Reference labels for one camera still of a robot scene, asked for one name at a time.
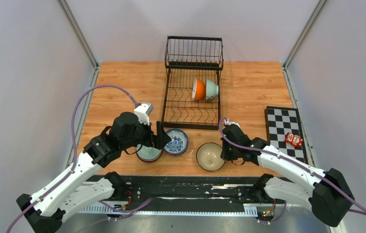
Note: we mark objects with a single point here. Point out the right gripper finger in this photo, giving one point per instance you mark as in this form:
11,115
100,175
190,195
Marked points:
226,146
227,154

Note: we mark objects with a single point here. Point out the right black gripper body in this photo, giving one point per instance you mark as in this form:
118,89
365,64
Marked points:
235,150

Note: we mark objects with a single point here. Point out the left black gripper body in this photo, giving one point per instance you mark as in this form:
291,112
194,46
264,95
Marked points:
143,134

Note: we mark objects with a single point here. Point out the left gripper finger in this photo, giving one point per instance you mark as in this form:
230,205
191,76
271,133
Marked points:
160,131
160,145

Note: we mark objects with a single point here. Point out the blue floral bowl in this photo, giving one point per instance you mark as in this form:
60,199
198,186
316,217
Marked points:
178,144

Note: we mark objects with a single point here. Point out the beige bowl black rim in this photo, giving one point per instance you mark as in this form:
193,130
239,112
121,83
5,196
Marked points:
208,157

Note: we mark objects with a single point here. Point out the black wire dish rack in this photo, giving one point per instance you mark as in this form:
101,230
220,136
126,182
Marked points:
188,59

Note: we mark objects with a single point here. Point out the celadon bowl brown rim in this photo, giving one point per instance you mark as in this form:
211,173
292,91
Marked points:
212,90

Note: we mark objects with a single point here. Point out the white bowl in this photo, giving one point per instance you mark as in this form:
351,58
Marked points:
198,90

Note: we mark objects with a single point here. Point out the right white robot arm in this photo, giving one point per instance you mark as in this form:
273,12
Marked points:
325,193

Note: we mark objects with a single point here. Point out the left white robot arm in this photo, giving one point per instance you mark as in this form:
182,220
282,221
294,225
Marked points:
47,209

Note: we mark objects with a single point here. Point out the celadon bowl black rim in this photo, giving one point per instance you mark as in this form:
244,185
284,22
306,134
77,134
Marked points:
148,154

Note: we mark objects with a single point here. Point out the black white checkerboard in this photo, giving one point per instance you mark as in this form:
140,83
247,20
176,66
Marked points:
279,122

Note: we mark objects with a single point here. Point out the red owl toy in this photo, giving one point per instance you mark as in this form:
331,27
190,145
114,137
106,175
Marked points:
293,139

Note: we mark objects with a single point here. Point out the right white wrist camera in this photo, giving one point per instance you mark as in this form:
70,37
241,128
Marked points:
228,122

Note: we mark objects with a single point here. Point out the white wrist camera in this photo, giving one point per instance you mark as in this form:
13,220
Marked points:
143,111
228,122

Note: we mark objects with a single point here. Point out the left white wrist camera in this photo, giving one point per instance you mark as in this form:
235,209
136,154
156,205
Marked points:
143,111

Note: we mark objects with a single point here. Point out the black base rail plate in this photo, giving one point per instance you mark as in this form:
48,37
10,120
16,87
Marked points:
193,193

